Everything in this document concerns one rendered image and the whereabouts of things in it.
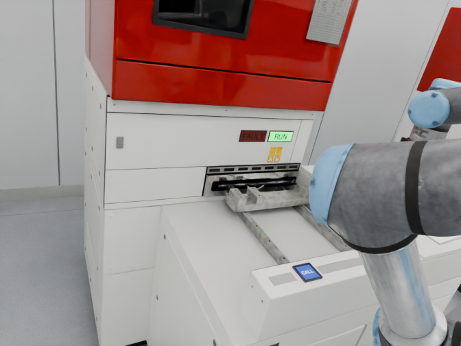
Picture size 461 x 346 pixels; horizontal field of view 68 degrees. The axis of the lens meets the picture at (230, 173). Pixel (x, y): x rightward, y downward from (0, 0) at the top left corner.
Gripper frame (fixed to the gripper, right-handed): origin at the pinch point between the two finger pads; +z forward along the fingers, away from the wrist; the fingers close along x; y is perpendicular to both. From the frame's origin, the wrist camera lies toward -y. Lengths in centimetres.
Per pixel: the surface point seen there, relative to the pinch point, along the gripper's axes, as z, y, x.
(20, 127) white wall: 55, 207, 98
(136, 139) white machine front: 2, 59, 57
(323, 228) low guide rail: 26.1, 28.9, -8.1
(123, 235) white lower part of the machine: 41, 59, 59
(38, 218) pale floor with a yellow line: 111, 180, 91
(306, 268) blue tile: 14.3, 1.8, 25.5
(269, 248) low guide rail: 26.7, 24.4, 18.9
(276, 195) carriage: 23, 49, 1
